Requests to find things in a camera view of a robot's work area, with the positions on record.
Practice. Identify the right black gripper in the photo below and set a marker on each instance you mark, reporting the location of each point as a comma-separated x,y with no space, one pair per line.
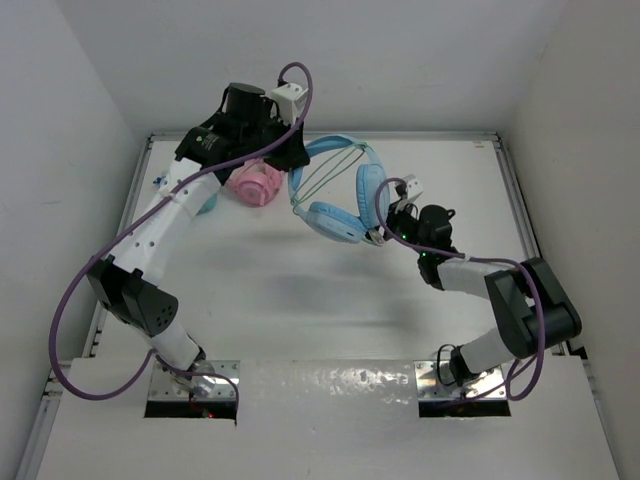
390,216

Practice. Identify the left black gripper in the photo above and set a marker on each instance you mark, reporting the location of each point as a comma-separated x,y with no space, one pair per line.
291,154

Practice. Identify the pink headphones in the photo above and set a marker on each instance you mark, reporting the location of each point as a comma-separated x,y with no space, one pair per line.
256,183

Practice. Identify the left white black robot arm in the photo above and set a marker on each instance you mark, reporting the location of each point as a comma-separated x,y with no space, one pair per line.
126,279

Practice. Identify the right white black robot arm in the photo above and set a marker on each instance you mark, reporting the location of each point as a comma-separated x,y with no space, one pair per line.
531,309

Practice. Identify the teal headphones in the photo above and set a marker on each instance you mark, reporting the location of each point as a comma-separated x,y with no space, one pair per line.
207,202

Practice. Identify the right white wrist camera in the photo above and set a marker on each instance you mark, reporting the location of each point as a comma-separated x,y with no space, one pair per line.
409,189

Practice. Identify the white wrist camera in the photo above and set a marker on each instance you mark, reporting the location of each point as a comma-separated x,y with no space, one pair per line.
290,100
409,189

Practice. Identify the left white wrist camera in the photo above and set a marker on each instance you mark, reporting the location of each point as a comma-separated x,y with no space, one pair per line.
290,100

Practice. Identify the aluminium frame rail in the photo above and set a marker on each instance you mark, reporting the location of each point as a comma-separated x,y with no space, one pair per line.
372,135
99,315
520,211

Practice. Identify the right aluminium frame rail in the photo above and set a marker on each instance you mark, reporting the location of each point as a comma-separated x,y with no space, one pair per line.
520,211

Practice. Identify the left aluminium frame rail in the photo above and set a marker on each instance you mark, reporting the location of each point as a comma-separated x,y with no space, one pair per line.
99,315

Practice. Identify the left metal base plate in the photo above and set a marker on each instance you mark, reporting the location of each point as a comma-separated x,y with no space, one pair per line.
217,383

